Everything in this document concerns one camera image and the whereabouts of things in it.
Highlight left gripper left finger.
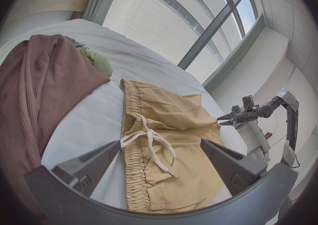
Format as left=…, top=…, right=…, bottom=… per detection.
left=51, top=140, right=122, bottom=197

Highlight bed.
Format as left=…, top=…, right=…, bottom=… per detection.
left=0, top=0, right=249, bottom=216

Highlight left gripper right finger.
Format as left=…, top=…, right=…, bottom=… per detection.
left=200, top=138, right=269, bottom=198

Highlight window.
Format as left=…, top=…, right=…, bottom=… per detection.
left=81, top=0, right=265, bottom=93

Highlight green garment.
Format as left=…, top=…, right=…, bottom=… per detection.
left=76, top=46, right=114, bottom=78

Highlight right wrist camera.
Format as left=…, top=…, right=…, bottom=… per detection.
left=242, top=95, right=255, bottom=111

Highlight dark grey garment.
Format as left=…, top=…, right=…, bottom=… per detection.
left=48, top=34, right=86, bottom=49

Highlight tan shorts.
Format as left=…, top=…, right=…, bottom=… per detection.
left=120, top=78, right=224, bottom=213

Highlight brown garment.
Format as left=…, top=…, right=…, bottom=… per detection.
left=0, top=34, right=111, bottom=221

